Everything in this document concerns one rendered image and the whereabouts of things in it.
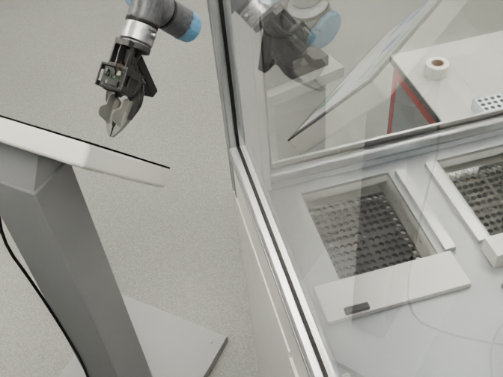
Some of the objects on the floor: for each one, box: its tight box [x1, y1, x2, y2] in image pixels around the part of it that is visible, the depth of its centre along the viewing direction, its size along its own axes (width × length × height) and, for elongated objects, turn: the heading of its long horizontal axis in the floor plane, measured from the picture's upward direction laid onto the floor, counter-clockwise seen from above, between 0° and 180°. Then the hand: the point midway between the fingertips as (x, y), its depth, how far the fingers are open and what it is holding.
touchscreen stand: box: [0, 162, 228, 377], centre depth 174 cm, size 50×45×102 cm
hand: (114, 132), depth 140 cm, fingers closed
